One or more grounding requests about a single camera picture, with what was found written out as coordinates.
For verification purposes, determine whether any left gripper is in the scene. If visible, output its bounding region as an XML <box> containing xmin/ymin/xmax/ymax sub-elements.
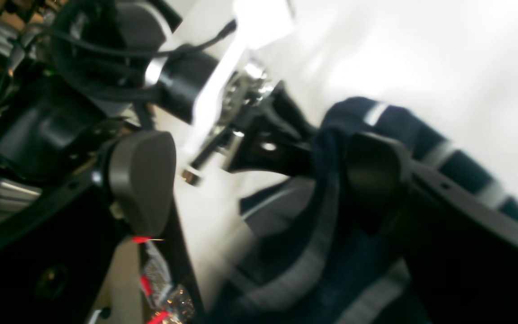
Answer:
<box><xmin>144</xmin><ymin>44</ymin><xmax>317</xmax><ymax>186</ymax></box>

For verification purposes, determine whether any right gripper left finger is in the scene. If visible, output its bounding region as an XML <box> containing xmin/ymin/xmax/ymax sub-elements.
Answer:
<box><xmin>0</xmin><ymin>130</ymin><xmax>175</xmax><ymax>324</ymax></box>

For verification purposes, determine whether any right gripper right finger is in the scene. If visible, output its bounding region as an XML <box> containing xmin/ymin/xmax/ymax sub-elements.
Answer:
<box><xmin>347</xmin><ymin>132</ymin><xmax>518</xmax><ymax>324</ymax></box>

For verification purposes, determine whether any black white striped T-shirt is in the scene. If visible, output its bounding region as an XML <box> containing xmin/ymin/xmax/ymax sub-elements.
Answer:
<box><xmin>200</xmin><ymin>98</ymin><xmax>518</xmax><ymax>324</ymax></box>

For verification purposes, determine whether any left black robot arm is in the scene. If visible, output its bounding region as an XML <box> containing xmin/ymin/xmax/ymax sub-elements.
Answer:
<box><xmin>0</xmin><ymin>0</ymin><xmax>311</xmax><ymax>235</ymax></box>

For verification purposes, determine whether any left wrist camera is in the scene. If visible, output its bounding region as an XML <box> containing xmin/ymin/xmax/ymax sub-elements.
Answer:
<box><xmin>232</xmin><ymin>0</ymin><xmax>295</xmax><ymax>50</ymax></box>

